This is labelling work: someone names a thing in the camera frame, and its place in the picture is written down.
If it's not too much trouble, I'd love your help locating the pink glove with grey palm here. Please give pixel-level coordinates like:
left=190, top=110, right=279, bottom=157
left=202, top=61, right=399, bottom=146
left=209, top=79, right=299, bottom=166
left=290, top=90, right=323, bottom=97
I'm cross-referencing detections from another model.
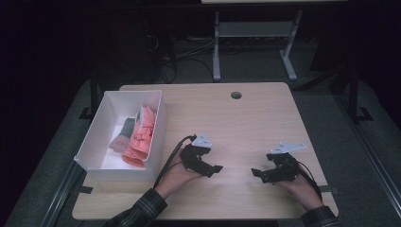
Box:
left=121, top=138, right=149, bottom=168

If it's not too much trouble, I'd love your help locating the right hand-held gripper cable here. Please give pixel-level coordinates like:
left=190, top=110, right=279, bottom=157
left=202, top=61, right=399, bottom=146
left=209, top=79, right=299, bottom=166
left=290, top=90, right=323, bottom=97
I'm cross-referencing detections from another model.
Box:
left=296, top=160, right=323, bottom=201

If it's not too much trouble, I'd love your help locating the bundle of floor cables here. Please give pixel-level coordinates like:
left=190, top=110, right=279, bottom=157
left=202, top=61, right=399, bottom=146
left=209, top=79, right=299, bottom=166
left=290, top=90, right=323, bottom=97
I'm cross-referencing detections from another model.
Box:
left=145, top=31, right=216, bottom=84

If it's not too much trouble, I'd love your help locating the grey fingerless glove marked cuff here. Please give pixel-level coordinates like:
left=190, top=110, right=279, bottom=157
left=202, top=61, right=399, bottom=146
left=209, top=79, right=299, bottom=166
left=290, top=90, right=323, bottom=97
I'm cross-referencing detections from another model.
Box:
left=109, top=117, right=137, bottom=154

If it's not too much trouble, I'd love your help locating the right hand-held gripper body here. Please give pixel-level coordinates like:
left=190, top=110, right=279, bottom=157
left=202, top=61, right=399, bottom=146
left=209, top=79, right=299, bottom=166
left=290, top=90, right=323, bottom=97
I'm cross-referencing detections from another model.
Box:
left=266, top=142, right=306, bottom=183

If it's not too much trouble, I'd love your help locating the person's left hand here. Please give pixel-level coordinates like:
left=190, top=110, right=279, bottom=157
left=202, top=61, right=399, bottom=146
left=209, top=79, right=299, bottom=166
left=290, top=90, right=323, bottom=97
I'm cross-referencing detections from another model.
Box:
left=154, top=148, right=202, bottom=201

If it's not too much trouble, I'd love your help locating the aluminium floor rail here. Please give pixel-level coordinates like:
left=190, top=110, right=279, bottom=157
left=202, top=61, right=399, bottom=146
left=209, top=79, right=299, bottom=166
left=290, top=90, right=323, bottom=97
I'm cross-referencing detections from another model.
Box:
left=334, top=94, right=401, bottom=218
left=41, top=162, right=87, bottom=227

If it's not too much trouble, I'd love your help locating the black post with foot bracket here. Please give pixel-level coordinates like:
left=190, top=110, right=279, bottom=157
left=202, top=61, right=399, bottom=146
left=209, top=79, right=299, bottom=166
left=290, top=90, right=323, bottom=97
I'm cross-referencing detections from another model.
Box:
left=78, top=70, right=100, bottom=120
left=346, top=62, right=375, bottom=124

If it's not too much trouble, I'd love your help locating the pink padded glove with print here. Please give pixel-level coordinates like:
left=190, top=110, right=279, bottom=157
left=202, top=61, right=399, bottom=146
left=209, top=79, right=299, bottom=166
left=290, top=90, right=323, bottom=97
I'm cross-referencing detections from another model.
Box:
left=131, top=104, right=158, bottom=152

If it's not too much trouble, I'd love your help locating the white box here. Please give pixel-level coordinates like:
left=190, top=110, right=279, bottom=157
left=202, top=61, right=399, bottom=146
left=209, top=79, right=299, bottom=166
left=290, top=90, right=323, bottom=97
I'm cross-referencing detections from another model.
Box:
left=73, top=90, right=168, bottom=183

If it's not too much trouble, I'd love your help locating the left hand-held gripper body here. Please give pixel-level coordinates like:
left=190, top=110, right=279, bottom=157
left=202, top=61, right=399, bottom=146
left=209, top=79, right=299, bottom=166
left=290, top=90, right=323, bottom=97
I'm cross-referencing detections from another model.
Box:
left=179, top=131, right=213, bottom=176

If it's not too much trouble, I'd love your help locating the person's right hand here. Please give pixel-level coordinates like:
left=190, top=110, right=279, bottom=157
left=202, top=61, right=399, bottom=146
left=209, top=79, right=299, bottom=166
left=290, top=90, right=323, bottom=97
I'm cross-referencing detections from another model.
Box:
left=277, top=171, right=316, bottom=212

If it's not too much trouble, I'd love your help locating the grey metal stand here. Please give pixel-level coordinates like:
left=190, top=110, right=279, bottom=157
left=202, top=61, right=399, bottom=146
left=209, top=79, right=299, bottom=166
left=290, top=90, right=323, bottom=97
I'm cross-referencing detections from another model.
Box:
left=212, top=9, right=304, bottom=82

